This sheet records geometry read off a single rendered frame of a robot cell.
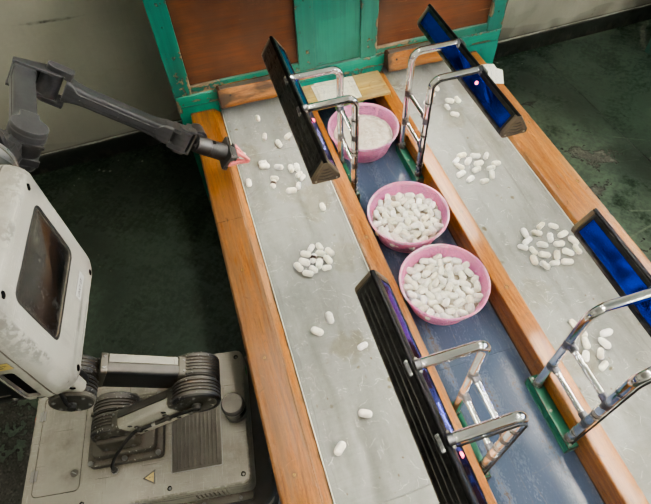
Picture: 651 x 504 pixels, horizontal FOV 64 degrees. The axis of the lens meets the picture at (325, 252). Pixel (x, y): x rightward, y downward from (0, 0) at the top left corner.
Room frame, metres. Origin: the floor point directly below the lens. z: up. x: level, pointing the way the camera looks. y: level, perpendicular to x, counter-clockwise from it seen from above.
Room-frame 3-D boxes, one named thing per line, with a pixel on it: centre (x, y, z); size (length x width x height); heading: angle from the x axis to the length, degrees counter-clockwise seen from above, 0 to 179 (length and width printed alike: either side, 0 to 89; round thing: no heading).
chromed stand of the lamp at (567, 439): (0.45, -0.64, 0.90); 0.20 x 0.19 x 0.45; 14
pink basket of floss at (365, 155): (1.52, -0.17, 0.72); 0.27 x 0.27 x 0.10
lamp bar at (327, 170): (1.28, 0.06, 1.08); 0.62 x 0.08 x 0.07; 14
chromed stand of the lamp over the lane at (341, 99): (1.30, -0.02, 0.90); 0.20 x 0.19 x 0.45; 14
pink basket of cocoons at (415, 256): (0.82, -0.35, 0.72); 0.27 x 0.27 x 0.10
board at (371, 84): (1.73, -0.12, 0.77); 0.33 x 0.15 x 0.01; 104
